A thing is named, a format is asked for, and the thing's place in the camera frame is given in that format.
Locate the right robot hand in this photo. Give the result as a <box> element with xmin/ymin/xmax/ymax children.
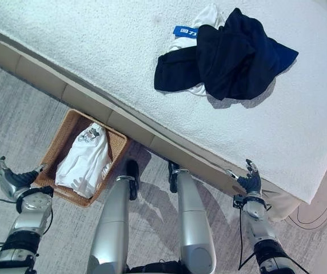
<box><xmin>225</xmin><ymin>159</ymin><xmax>262</xmax><ymax>198</ymax></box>

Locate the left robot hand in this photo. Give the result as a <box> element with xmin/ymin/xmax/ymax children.
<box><xmin>0</xmin><ymin>156</ymin><xmax>49</xmax><ymax>202</ymax></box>

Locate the brown wicker basket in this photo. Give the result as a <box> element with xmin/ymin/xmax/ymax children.
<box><xmin>33</xmin><ymin>108</ymin><xmax>131</xmax><ymax>208</ymax></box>

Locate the right silver robot leg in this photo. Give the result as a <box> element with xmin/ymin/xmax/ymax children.
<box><xmin>167</xmin><ymin>161</ymin><xmax>217</xmax><ymax>274</ymax></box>

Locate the silver robot leg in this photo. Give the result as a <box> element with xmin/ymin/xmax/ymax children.
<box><xmin>167</xmin><ymin>161</ymin><xmax>217</xmax><ymax>274</ymax></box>
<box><xmin>87</xmin><ymin>159</ymin><xmax>140</xmax><ymax>274</ymax></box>

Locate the white printed shirt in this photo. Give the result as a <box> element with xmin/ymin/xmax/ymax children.
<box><xmin>54</xmin><ymin>122</ymin><xmax>113</xmax><ymax>199</ymax></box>

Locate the left silver robot leg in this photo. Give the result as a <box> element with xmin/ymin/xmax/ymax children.
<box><xmin>87</xmin><ymin>159</ymin><xmax>140</xmax><ymax>274</ymax></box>

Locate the tan upholstered bed base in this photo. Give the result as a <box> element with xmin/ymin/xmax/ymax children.
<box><xmin>0</xmin><ymin>23</ymin><xmax>301</xmax><ymax>223</ymax></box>

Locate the dark navy garment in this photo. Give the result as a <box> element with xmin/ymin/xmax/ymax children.
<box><xmin>153</xmin><ymin>7</ymin><xmax>300</xmax><ymax>101</ymax></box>

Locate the white textured bed cover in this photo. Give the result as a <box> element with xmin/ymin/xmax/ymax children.
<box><xmin>0</xmin><ymin>0</ymin><xmax>327</xmax><ymax>205</ymax></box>

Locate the white garment with blue label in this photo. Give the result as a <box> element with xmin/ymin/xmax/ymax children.
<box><xmin>168</xmin><ymin>3</ymin><xmax>226</xmax><ymax>96</ymax></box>

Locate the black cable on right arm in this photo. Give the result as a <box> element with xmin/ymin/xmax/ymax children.
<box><xmin>237</xmin><ymin>206</ymin><xmax>313</xmax><ymax>274</ymax></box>

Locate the thin cable on floor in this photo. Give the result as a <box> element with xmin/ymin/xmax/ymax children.
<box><xmin>288</xmin><ymin>134</ymin><xmax>327</xmax><ymax>230</ymax></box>

